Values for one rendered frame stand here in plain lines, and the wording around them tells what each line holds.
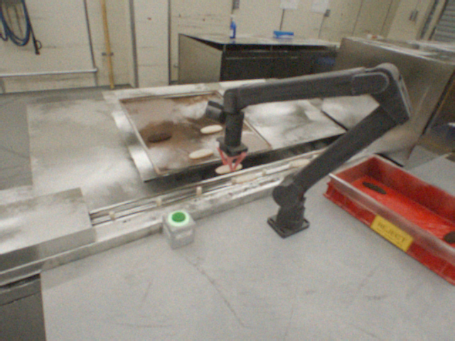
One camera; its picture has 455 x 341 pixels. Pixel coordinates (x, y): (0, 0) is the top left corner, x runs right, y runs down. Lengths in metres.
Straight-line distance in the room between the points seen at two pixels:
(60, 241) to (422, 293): 0.93
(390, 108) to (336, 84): 0.12
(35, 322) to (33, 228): 0.29
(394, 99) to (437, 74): 0.71
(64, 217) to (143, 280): 0.25
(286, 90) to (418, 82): 0.76
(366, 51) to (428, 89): 0.33
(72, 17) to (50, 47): 0.46
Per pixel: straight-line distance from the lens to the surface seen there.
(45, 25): 4.40
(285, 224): 0.89
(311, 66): 3.59
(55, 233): 0.78
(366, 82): 0.65
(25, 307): 0.94
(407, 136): 1.43
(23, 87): 4.56
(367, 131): 0.71
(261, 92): 0.78
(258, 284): 0.77
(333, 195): 1.09
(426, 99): 1.39
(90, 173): 1.14
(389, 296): 0.89
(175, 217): 0.78
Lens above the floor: 1.44
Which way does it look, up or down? 33 degrees down
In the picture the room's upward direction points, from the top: 7 degrees clockwise
